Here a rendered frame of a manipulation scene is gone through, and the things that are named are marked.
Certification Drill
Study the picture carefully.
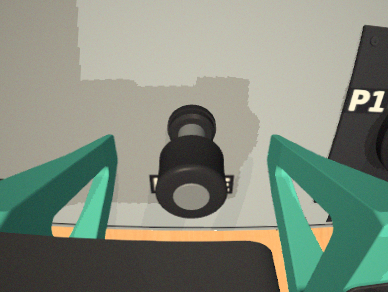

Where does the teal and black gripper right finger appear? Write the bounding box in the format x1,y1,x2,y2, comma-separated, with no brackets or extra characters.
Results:
267,134,388,292

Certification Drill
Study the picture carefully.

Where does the grey control console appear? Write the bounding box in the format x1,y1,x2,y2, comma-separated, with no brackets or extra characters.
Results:
0,0,388,231

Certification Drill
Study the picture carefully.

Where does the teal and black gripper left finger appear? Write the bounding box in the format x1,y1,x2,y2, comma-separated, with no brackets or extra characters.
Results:
0,135,118,239

